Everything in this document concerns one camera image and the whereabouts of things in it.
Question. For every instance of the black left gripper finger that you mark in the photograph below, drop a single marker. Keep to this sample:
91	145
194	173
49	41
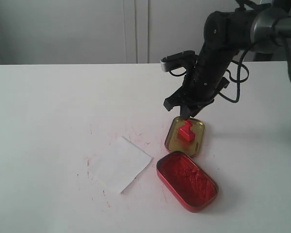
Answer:
188	111

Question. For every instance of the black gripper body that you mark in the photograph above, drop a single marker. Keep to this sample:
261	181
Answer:
203	81

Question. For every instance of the white cabinet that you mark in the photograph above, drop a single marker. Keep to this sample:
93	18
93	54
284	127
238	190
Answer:
101	31

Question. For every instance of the gold tin lid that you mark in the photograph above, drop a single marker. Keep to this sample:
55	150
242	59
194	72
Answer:
174	142

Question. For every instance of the red stamp block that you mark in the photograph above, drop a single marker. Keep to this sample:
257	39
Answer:
185	131

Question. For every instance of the white paper sheet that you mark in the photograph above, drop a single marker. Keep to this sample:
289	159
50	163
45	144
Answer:
118	165

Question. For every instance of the dark vertical post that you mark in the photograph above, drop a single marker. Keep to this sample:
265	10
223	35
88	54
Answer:
263	57

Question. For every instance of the red ink pad tin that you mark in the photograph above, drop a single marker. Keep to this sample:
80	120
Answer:
187	181

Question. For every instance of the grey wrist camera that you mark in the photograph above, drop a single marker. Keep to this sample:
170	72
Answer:
175	61

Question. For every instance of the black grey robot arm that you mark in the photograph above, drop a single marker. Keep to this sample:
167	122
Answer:
261	28

